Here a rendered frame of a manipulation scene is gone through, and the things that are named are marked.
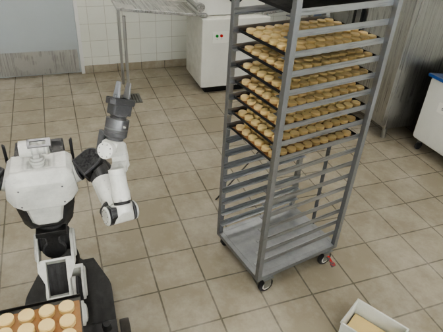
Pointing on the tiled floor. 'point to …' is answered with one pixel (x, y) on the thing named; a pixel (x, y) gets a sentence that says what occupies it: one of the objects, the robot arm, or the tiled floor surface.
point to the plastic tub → (368, 320)
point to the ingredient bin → (431, 116)
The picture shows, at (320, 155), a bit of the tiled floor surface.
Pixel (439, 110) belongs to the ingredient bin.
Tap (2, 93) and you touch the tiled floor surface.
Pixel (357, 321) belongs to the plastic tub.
